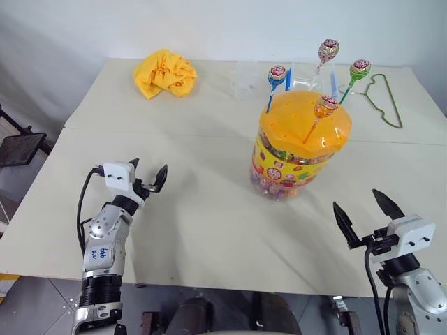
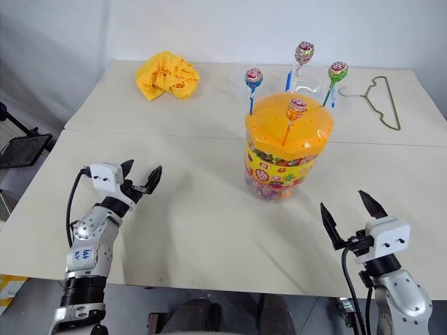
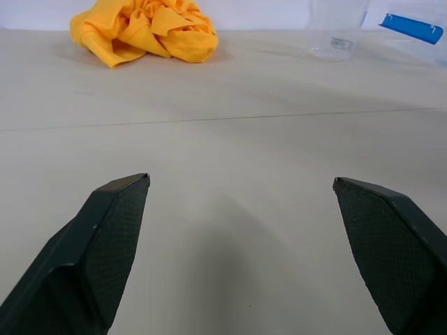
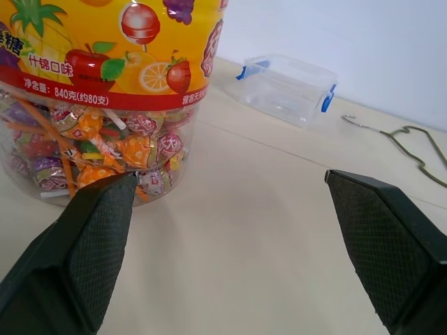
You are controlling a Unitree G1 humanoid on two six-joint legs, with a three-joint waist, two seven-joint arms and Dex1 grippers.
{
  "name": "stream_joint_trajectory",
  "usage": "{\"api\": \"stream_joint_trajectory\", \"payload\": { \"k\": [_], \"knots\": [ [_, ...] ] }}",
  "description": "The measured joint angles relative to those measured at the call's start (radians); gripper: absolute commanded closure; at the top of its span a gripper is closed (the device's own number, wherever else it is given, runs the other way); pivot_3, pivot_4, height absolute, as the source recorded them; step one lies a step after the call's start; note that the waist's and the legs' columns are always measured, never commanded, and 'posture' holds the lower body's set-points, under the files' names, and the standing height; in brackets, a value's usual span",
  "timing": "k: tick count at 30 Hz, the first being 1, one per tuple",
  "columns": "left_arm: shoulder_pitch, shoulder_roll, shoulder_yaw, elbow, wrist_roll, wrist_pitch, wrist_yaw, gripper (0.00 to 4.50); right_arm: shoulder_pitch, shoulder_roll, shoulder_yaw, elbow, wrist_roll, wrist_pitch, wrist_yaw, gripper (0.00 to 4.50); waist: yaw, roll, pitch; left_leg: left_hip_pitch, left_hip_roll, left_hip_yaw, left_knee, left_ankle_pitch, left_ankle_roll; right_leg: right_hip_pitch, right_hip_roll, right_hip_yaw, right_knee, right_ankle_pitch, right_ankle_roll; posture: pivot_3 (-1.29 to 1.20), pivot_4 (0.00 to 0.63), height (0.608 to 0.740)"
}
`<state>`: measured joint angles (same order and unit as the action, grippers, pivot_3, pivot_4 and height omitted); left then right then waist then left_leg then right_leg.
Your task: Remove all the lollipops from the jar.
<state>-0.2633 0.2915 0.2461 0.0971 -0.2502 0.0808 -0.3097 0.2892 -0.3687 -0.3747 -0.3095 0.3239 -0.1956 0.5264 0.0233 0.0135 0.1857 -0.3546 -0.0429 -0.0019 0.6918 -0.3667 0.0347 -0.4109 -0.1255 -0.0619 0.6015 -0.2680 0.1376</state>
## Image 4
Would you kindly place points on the clear lollipop tub yellow label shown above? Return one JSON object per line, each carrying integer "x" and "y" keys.
{"x": 104, "y": 70}

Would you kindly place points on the clear box blue latches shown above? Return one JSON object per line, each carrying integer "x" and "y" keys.
{"x": 286, "y": 90}

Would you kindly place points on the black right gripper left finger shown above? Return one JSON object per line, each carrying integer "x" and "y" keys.
{"x": 70, "y": 265}

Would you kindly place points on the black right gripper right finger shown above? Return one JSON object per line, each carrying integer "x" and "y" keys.
{"x": 387, "y": 258}

